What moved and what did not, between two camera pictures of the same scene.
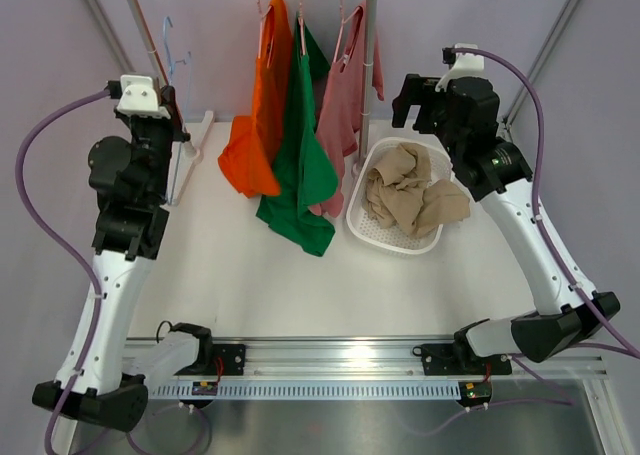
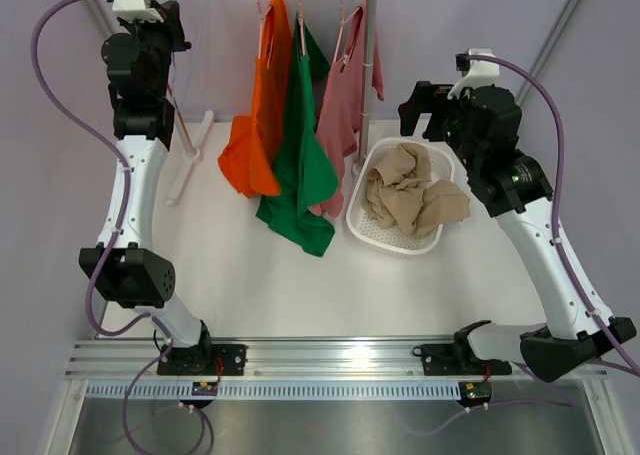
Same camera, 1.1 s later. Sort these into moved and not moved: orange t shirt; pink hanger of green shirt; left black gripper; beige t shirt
Moved: left black gripper
Not moved: pink hanger of green shirt; orange t shirt; beige t shirt
